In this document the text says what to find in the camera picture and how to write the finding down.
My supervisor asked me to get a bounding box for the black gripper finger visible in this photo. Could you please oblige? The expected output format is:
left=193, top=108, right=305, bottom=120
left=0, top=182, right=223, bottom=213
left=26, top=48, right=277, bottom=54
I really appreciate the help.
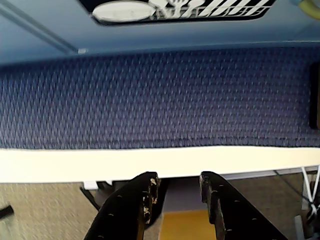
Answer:
left=199, top=170, right=289, bottom=240
left=84, top=170, right=161, bottom=240

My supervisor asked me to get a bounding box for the gold oven door handle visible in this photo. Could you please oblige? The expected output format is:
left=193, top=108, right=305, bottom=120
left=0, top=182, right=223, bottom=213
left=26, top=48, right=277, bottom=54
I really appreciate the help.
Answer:
left=298, top=0, right=320, bottom=19

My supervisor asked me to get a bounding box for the dark blue woven mat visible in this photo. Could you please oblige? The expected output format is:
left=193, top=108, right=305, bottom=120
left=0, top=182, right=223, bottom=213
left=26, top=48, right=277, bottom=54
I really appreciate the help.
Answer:
left=0, top=46, right=320, bottom=151

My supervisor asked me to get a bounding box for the dark table leg frame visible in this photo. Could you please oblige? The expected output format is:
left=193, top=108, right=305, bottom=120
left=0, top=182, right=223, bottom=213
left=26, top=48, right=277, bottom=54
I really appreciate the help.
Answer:
left=79, top=180, right=115, bottom=211

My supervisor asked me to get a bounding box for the yellow box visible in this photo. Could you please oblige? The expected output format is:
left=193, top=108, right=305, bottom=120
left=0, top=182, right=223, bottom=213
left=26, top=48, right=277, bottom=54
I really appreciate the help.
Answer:
left=157, top=209, right=216, bottom=240

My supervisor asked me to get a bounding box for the flat black box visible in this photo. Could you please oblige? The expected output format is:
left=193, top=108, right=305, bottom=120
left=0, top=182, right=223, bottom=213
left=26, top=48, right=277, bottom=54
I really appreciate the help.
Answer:
left=309, top=62, right=320, bottom=130

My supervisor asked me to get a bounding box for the white thin cable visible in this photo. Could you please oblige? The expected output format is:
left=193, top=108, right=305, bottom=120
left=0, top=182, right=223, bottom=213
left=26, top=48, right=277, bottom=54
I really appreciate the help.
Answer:
left=301, top=166, right=320, bottom=226

